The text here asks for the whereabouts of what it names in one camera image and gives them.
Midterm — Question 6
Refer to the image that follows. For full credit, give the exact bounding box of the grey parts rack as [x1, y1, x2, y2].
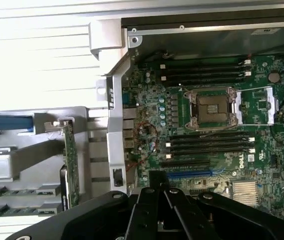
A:
[0, 106, 109, 221]

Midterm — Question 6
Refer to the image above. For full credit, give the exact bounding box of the CPU socket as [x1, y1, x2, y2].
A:
[183, 86, 239, 131]

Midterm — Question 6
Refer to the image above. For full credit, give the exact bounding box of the thin red wire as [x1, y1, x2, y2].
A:
[126, 121, 158, 172]

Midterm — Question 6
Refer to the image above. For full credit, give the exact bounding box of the black expansion slot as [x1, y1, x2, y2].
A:
[159, 161, 211, 169]

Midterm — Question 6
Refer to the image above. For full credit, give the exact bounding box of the grey metal PC case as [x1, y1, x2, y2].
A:
[88, 14, 284, 221]

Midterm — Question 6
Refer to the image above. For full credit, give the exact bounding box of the green RAM stick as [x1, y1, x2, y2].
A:
[0, 203, 61, 219]
[0, 185, 61, 199]

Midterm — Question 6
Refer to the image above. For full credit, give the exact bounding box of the black RAM slot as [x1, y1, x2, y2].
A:
[161, 70, 252, 81]
[168, 131, 252, 141]
[165, 148, 256, 161]
[165, 137, 256, 149]
[162, 76, 248, 87]
[160, 64, 248, 75]
[160, 58, 252, 69]
[168, 143, 253, 154]

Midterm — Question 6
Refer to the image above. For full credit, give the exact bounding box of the wire locking lever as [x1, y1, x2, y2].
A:
[236, 86, 272, 92]

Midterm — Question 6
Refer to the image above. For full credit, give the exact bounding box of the green graphics card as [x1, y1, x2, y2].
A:
[43, 119, 80, 211]

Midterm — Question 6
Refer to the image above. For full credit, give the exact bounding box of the green Dell motherboard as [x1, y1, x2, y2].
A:
[121, 53, 284, 213]

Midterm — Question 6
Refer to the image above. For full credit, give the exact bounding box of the blue expansion slot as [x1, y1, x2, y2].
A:
[166, 170, 214, 179]

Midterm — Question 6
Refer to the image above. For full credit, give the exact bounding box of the silver coin cell battery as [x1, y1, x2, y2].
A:
[268, 71, 281, 84]

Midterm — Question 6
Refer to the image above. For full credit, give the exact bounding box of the blue plastic disk carrier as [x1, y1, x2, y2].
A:
[0, 114, 34, 137]

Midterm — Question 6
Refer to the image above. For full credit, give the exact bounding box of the silver finned chipset heatsink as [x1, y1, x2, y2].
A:
[232, 181, 259, 208]

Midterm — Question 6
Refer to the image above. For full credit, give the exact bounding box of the silver rear port block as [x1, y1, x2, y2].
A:
[122, 107, 136, 156]

